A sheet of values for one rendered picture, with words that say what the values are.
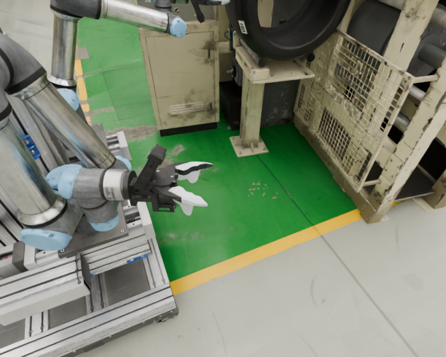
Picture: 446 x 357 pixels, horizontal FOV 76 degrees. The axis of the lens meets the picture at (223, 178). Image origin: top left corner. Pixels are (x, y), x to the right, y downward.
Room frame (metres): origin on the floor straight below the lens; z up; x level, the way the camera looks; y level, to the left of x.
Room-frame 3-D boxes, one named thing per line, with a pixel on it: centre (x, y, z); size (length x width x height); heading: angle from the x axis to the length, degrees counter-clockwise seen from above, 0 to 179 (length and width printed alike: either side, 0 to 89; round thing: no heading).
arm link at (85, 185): (0.48, 0.33, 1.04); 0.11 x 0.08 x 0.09; 88
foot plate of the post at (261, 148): (1.94, -0.22, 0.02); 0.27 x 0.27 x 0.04; 14
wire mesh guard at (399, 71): (1.56, -0.68, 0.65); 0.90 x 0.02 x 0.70; 14
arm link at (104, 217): (0.50, 0.32, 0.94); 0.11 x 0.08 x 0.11; 178
